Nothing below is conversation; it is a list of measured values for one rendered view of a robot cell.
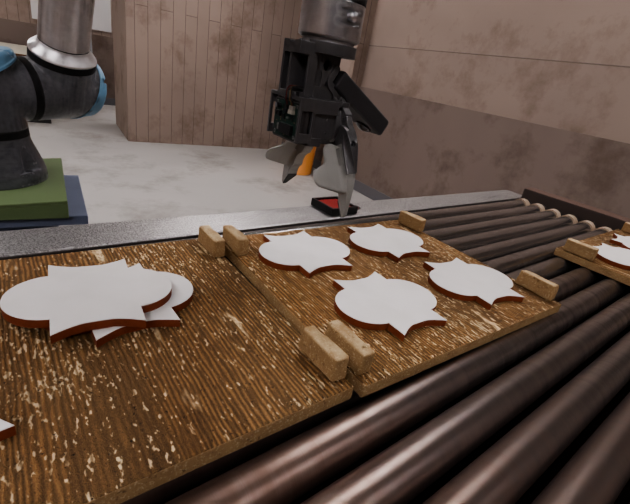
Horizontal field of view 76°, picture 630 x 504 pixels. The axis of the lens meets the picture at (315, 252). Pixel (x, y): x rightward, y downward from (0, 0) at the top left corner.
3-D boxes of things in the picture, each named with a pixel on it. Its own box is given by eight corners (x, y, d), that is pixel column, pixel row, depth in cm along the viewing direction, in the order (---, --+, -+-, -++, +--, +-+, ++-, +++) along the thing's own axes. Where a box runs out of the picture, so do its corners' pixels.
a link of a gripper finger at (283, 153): (251, 167, 61) (275, 123, 55) (284, 167, 65) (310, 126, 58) (257, 183, 60) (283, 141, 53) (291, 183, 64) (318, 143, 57)
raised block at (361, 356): (321, 341, 43) (325, 320, 42) (334, 337, 44) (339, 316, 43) (357, 378, 39) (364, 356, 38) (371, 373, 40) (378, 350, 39)
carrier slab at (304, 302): (216, 246, 63) (217, 237, 63) (396, 226, 87) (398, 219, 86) (361, 399, 39) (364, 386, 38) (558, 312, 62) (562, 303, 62)
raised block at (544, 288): (513, 283, 66) (519, 269, 64) (519, 281, 67) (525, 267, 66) (549, 302, 61) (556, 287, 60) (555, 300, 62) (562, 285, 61)
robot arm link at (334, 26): (339, 10, 52) (382, 10, 46) (333, 49, 54) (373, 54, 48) (290, -5, 48) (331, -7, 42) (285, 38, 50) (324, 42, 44)
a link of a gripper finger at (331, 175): (313, 220, 50) (298, 148, 51) (349, 216, 53) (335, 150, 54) (327, 213, 47) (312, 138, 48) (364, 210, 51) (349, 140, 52)
